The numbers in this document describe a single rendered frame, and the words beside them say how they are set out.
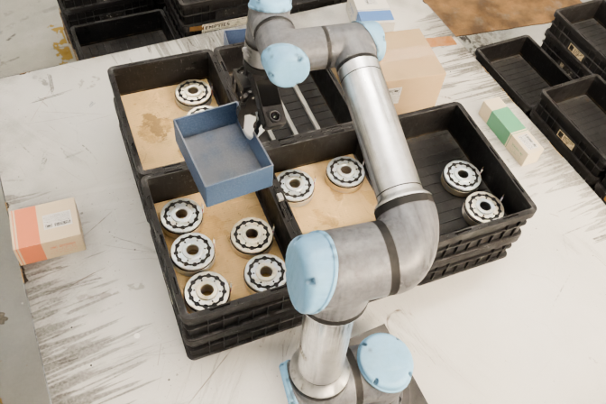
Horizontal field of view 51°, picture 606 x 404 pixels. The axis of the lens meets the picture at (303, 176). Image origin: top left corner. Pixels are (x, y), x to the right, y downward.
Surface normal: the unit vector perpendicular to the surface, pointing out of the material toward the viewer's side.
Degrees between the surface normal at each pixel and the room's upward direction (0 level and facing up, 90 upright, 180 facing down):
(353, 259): 19
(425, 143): 0
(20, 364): 0
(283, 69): 89
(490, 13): 2
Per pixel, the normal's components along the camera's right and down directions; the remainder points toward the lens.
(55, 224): 0.09, -0.62
